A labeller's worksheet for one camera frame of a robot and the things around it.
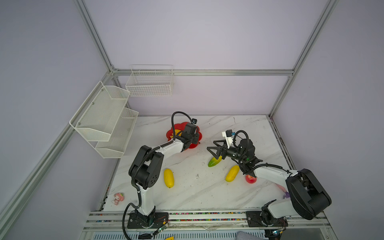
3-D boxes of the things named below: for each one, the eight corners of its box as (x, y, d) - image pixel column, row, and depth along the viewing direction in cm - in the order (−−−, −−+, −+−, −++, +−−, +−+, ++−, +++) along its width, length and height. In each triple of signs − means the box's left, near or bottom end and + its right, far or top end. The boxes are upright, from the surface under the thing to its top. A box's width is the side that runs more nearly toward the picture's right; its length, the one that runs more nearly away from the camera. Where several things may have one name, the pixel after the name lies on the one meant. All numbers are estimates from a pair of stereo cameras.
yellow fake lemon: (162, 189, 86) (161, 186, 82) (165, 171, 93) (164, 168, 89) (173, 189, 86) (172, 186, 82) (175, 171, 93) (174, 168, 89)
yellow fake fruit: (223, 179, 89) (224, 176, 86) (232, 166, 95) (233, 162, 92) (231, 184, 87) (232, 181, 84) (239, 170, 93) (240, 167, 90)
